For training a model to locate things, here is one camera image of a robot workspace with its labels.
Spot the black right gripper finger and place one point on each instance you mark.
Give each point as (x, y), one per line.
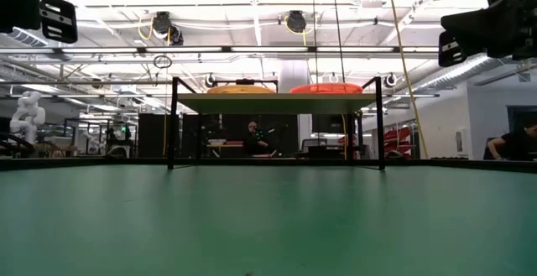
(495, 24)
(451, 49)

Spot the red translucent plate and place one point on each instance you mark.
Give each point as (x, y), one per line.
(327, 90)

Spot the pink translucent plate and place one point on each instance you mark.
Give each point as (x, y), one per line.
(310, 85)

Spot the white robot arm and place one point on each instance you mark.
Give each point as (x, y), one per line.
(27, 116)

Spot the wooden shelf with black legs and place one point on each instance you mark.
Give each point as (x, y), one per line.
(272, 102)

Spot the long ceiling light bar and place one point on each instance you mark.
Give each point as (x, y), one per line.
(105, 50)

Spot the red metal structure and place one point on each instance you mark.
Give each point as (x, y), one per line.
(398, 139)

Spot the person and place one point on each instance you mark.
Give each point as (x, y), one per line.
(509, 144)
(253, 142)

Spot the black cabinet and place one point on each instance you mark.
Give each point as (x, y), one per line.
(153, 135)

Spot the white bowl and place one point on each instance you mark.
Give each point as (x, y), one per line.
(216, 142)

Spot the wooden table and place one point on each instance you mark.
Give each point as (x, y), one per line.
(230, 145)

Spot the green table mat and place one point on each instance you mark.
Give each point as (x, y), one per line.
(268, 225)

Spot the silver ventilation duct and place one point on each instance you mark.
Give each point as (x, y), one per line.
(25, 38)
(461, 72)

